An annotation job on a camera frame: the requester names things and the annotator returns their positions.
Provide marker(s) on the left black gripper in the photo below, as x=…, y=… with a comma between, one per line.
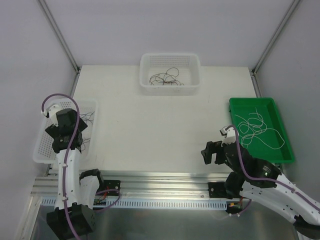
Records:
x=81, y=124

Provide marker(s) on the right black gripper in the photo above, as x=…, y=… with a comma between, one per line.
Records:
x=217, y=154

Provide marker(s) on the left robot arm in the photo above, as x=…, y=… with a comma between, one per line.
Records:
x=73, y=214

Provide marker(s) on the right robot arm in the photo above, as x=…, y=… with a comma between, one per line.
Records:
x=259, y=180

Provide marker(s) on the white basket at left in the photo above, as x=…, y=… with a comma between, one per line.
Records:
x=88, y=111

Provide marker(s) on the white basket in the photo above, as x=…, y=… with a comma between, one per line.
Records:
x=170, y=74
x=88, y=111

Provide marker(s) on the green plastic tray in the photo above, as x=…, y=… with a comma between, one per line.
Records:
x=261, y=129

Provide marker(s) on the white basket at back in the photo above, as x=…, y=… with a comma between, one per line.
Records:
x=170, y=74

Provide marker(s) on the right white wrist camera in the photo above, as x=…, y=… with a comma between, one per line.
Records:
x=229, y=135

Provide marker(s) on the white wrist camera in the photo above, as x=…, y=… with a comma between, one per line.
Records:
x=229, y=135
x=51, y=113

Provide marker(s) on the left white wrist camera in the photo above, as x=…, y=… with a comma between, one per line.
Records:
x=51, y=113

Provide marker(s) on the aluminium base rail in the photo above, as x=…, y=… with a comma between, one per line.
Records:
x=164, y=185

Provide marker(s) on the right aluminium frame post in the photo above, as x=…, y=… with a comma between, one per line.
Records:
x=276, y=34

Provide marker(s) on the aluminium frame post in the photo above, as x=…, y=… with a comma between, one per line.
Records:
x=276, y=34
x=57, y=32

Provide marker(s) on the white slotted cable duct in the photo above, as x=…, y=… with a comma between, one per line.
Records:
x=127, y=203

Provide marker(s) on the left aluminium frame post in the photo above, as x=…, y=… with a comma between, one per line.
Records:
x=57, y=32

